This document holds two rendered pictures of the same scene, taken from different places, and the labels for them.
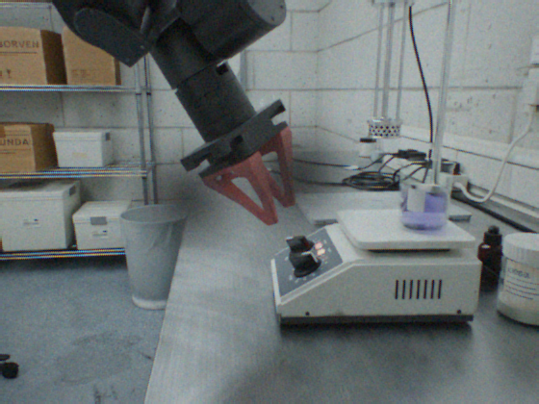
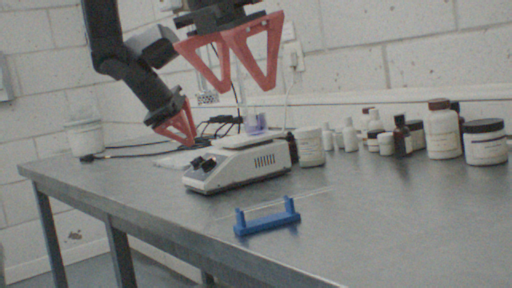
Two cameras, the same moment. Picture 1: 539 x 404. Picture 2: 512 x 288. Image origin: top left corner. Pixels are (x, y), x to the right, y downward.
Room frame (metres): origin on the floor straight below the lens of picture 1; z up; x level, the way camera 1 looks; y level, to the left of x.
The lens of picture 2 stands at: (-0.69, 0.35, 1.01)
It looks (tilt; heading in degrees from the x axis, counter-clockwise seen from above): 9 degrees down; 337
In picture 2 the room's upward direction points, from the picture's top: 10 degrees counter-clockwise
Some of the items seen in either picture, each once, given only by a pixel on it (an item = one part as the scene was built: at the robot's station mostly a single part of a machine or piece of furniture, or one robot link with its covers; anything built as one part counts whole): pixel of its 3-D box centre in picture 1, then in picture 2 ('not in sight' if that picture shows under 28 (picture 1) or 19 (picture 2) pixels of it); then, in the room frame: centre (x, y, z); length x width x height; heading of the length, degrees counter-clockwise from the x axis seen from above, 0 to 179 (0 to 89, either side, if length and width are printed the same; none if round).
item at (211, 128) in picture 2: (419, 167); (230, 127); (1.23, -0.40, 0.77); 0.40 x 0.06 x 0.04; 7
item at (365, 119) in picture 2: not in sight; (370, 125); (0.50, -0.47, 0.79); 0.05 x 0.05 x 0.09
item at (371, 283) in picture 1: (372, 265); (238, 161); (0.48, -0.11, 0.79); 0.22 x 0.13 x 0.08; 93
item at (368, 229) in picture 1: (398, 227); (246, 138); (0.48, -0.14, 0.83); 0.12 x 0.12 x 0.01; 3
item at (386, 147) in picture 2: not in sight; (387, 144); (0.36, -0.40, 0.77); 0.04 x 0.04 x 0.04
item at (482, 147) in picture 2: not in sight; (485, 142); (0.12, -0.43, 0.79); 0.07 x 0.07 x 0.07
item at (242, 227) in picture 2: not in sight; (266, 214); (0.13, 0.00, 0.77); 0.10 x 0.03 x 0.04; 85
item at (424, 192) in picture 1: (423, 193); (254, 118); (0.47, -0.16, 0.87); 0.06 x 0.05 x 0.08; 172
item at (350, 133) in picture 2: not in sight; (350, 134); (0.48, -0.39, 0.79); 0.03 x 0.03 x 0.08
